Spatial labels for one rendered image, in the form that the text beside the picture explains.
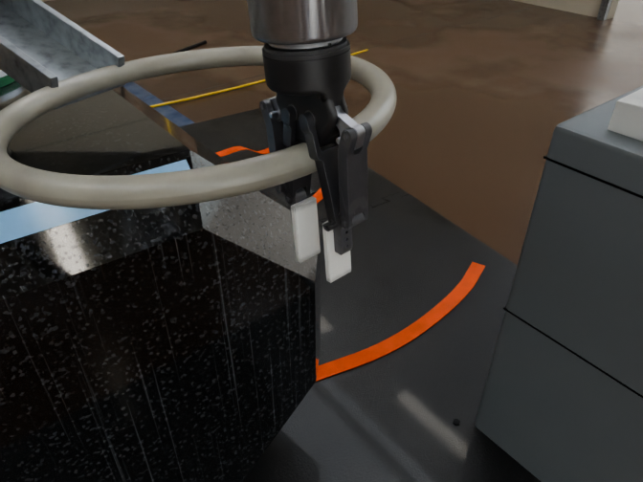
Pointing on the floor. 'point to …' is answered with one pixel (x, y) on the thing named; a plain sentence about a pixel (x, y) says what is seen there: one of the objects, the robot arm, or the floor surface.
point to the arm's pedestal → (576, 316)
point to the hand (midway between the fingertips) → (321, 240)
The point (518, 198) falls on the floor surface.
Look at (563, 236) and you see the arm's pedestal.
